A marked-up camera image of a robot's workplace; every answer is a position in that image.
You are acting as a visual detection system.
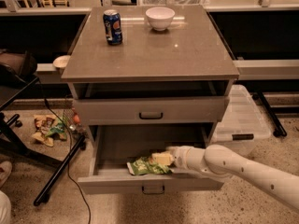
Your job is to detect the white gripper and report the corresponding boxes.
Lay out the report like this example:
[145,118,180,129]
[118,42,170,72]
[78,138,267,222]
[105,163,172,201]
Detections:
[151,146,200,172]

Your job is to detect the green jalapeno chip bag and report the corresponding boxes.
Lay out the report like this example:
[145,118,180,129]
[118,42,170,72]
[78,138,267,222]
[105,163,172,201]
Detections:
[127,157,172,175]

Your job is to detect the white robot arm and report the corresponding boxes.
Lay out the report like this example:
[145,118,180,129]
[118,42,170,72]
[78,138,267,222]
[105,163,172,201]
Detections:
[151,145,299,212]

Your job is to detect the open grey lower drawer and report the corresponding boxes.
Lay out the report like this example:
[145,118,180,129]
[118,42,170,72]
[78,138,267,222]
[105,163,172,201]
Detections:
[78,124,222,195]

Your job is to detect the closed grey upper drawer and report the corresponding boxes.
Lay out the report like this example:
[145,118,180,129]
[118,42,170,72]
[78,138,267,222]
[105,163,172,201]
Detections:
[73,97,229,125]

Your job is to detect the grey drawer cabinet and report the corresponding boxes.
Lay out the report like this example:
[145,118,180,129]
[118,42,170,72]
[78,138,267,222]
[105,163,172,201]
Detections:
[61,5,240,145]

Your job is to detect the dark bag on table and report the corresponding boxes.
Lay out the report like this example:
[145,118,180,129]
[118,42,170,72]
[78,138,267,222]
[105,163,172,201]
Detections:
[0,49,37,87]

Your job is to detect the clear plastic storage bin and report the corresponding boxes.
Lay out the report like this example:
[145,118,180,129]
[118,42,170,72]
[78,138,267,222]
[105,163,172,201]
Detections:
[210,85,271,156]

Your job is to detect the black stand leg right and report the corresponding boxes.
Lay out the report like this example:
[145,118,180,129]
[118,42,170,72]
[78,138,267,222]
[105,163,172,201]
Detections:
[252,91,287,137]

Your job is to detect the snack bags on floor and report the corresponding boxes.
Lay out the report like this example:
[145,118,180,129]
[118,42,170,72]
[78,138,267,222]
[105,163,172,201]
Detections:
[32,115,67,147]

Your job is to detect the white ceramic bowl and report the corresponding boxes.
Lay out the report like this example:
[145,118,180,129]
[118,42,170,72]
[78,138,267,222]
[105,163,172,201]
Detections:
[146,7,175,31]

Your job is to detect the blue Pepsi soda can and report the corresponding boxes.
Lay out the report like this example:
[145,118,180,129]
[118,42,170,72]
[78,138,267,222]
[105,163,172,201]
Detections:
[103,9,122,45]

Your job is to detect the person's shoe and leg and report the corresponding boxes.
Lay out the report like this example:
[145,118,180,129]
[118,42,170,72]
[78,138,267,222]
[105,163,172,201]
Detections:
[0,160,13,224]

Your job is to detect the black power cable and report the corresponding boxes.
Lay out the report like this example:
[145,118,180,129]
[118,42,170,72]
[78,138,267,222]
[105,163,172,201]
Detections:
[36,77,92,224]

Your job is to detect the black table frame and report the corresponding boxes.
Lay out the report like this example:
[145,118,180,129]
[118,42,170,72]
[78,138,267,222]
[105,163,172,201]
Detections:
[0,75,87,207]

